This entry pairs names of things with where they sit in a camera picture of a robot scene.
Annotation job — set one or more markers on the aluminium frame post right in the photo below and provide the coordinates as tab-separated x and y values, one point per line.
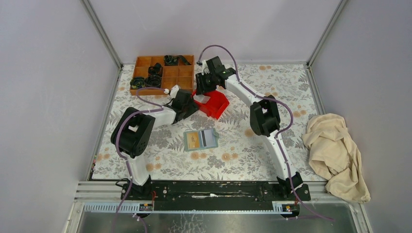
338	11

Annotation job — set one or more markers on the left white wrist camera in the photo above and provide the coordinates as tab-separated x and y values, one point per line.
172	92

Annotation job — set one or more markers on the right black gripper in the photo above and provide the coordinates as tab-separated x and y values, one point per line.
200	87

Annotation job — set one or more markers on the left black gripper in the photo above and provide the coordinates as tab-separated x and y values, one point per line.
192	107

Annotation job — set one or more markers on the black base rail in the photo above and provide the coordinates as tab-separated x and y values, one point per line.
215	195

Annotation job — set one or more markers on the aluminium frame post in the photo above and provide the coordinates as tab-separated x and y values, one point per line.
338	11
90	11

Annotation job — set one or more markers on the green card holder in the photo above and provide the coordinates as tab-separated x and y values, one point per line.
200	148

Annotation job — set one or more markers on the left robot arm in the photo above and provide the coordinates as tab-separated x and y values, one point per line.
132	133

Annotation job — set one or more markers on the orange credit card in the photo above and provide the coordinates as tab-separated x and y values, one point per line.
193	140

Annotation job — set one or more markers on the stack of credit cards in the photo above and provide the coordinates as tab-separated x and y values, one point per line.
201	98

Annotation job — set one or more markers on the beige crumpled cloth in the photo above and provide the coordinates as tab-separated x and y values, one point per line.
334	156

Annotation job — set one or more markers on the floral patterned mat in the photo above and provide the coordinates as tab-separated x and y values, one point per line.
240	154

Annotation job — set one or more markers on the aluminium frame post left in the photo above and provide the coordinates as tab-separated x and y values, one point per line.
90	11

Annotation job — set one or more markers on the red plastic bin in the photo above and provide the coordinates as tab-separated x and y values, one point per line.
216	105

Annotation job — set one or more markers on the orange compartment tray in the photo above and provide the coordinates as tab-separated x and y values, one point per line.
163	71

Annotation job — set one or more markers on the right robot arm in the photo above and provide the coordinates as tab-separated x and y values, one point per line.
264	115

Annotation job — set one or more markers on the white magnetic stripe card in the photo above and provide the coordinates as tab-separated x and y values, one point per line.
208	138

